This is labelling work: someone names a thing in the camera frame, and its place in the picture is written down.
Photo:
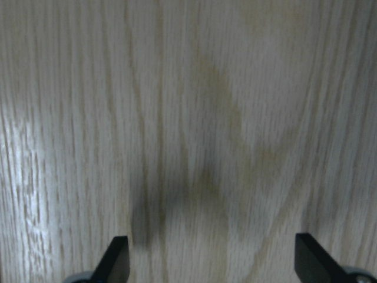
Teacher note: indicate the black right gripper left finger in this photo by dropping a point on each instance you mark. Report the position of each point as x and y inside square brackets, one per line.
[114, 265]

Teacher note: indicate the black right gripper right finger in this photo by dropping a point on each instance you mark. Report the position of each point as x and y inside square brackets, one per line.
[314, 264]

